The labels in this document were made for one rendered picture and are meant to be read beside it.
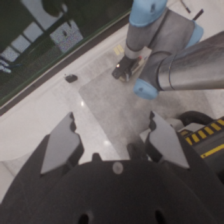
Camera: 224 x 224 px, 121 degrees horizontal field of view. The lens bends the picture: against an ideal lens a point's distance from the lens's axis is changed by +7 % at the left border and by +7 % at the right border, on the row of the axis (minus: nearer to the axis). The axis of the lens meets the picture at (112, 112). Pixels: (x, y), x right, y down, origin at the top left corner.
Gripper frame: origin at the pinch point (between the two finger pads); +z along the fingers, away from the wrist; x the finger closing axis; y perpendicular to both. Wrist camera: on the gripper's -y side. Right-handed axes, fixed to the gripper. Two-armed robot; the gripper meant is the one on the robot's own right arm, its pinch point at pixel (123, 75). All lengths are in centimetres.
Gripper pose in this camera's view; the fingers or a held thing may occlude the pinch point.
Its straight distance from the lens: 57.0
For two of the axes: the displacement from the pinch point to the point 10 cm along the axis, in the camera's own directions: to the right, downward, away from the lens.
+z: 0.3, -0.9, 10.0
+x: -6.8, -7.3, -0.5
